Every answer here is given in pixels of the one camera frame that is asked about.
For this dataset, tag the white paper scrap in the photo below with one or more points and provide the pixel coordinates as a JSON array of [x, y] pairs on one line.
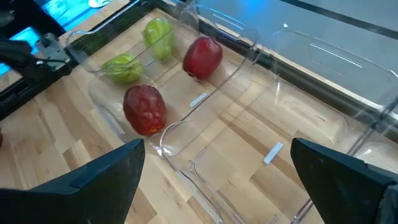
[[285, 25]]

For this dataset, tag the green bell pepper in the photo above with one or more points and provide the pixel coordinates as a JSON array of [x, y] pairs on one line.
[[158, 37], [122, 67]]

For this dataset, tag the black desk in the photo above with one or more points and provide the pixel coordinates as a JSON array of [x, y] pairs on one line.
[[28, 15]]

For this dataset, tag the white tape label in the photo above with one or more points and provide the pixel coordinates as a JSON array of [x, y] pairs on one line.
[[273, 152], [199, 99]]

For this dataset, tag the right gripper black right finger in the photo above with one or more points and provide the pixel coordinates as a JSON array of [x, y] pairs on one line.
[[342, 186]]

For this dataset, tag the silver table clamp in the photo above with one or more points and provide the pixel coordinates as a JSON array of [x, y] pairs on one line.
[[53, 48]]

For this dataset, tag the red bell pepper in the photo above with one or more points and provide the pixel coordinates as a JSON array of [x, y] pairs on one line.
[[202, 57], [144, 109]]

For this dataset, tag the white shoe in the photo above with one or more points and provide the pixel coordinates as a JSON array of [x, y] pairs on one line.
[[99, 3]]

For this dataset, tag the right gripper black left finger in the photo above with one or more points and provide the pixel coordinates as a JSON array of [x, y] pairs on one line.
[[93, 199]]

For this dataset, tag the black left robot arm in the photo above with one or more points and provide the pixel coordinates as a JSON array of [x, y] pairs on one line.
[[18, 59]]

